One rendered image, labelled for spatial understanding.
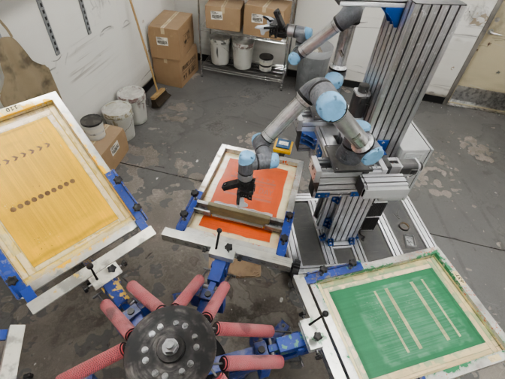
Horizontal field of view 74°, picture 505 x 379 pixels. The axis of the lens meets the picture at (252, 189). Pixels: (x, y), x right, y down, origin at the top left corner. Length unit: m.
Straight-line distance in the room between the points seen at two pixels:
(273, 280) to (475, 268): 1.79
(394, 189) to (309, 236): 1.05
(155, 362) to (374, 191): 1.39
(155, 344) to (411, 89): 1.70
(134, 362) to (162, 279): 1.67
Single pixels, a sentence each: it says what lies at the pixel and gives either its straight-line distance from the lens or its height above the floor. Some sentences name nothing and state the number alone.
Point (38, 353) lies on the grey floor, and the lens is 2.90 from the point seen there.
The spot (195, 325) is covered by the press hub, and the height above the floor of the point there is 1.31.
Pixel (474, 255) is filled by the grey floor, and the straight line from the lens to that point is 3.70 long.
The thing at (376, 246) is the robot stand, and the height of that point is 0.21.
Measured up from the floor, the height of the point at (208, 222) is 0.95.
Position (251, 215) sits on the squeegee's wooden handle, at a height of 1.06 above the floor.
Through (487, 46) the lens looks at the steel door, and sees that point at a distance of 5.53.
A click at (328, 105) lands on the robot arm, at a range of 1.45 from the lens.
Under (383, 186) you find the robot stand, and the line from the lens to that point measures 2.04.
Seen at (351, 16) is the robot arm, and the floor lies 1.85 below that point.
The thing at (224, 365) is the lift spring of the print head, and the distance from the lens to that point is 1.30.
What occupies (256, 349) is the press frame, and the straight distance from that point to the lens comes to 1.52.
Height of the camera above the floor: 2.48
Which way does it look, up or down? 46 degrees down
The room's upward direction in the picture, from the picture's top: 5 degrees clockwise
